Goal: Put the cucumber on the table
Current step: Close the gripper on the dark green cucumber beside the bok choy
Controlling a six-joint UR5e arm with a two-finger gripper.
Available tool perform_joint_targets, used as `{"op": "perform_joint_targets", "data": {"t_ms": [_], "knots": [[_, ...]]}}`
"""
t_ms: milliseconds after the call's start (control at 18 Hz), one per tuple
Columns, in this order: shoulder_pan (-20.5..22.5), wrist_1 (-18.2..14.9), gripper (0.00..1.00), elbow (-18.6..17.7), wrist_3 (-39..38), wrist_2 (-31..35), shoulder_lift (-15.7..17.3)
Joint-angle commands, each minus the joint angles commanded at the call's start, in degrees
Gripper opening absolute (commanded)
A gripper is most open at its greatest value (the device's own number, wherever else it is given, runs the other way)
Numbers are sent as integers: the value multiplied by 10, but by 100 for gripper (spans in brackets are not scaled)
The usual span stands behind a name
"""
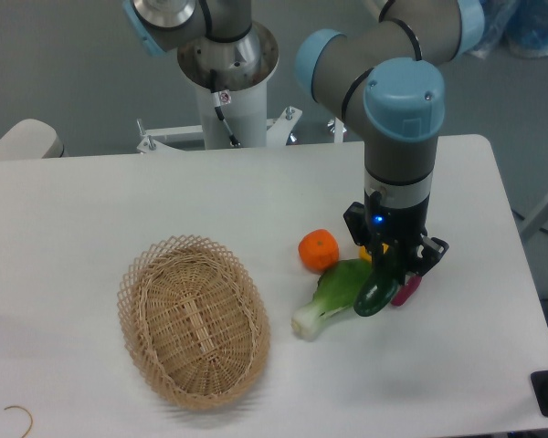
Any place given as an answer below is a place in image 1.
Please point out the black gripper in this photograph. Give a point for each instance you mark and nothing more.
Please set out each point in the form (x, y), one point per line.
(396, 215)

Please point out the dark green cucumber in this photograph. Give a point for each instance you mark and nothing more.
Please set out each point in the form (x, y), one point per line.
(381, 285)

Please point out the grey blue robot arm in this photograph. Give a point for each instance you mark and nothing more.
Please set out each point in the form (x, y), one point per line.
(384, 85)

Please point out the yellow toy piece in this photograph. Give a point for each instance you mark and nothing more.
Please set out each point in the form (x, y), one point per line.
(366, 255)

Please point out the magenta toy vegetable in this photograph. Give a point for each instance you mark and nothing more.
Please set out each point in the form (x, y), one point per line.
(406, 291)

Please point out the green bok choy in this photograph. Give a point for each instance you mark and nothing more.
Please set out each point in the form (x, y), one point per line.
(336, 290)

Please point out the orange tangerine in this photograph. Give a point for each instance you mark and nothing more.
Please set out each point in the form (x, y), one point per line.
(318, 250)

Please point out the woven wicker basket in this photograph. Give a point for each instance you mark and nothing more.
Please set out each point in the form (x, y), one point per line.
(193, 322)

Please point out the blue plastic bag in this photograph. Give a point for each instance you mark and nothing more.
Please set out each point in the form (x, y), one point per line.
(522, 24)

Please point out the white chair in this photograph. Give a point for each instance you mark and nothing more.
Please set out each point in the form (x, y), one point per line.
(31, 139)

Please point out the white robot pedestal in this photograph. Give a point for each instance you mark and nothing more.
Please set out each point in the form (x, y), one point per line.
(230, 82)

